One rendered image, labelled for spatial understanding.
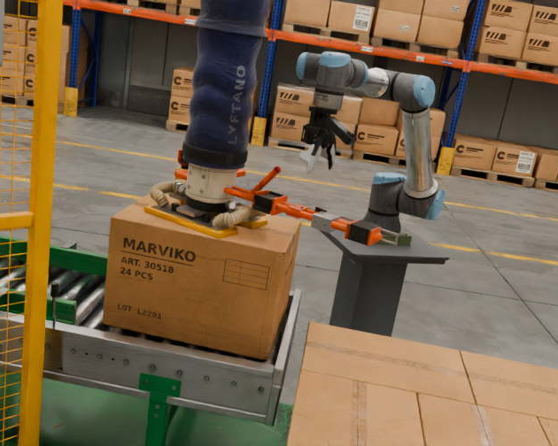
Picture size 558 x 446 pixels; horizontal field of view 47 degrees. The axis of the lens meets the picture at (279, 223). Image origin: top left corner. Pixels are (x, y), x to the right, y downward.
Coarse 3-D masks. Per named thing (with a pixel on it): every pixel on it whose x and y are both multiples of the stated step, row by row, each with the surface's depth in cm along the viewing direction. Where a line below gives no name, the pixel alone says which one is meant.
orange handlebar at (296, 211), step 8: (176, 176) 233; (184, 176) 231; (240, 176) 249; (224, 192) 223; (232, 192) 220; (240, 192) 219; (248, 192) 222; (248, 200) 218; (280, 208) 211; (288, 208) 210; (296, 208) 209; (304, 208) 210; (296, 216) 210; (304, 216) 207; (312, 216) 206; (336, 224) 202; (344, 224) 204; (376, 240) 196
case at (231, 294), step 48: (144, 240) 217; (192, 240) 214; (240, 240) 215; (288, 240) 222; (144, 288) 222; (192, 288) 219; (240, 288) 216; (288, 288) 247; (192, 336) 224; (240, 336) 221
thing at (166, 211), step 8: (144, 208) 228; (152, 208) 227; (160, 208) 227; (168, 208) 228; (160, 216) 224; (168, 216) 222; (176, 216) 222; (184, 216) 222; (200, 216) 225; (208, 216) 219; (184, 224) 219; (192, 224) 217; (200, 224) 217; (208, 224) 218; (208, 232) 214; (216, 232) 213; (224, 232) 214; (232, 232) 218
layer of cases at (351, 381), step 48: (336, 336) 249; (384, 336) 256; (336, 384) 215; (384, 384) 220; (432, 384) 225; (480, 384) 230; (528, 384) 236; (336, 432) 189; (384, 432) 193; (432, 432) 197; (480, 432) 201; (528, 432) 205
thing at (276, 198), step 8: (256, 192) 215; (264, 192) 219; (272, 192) 220; (256, 200) 214; (264, 200) 212; (272, 200) 213; (280, 200) 214; (256, 208) 214; (264, 208) 212; (272, 208) 212
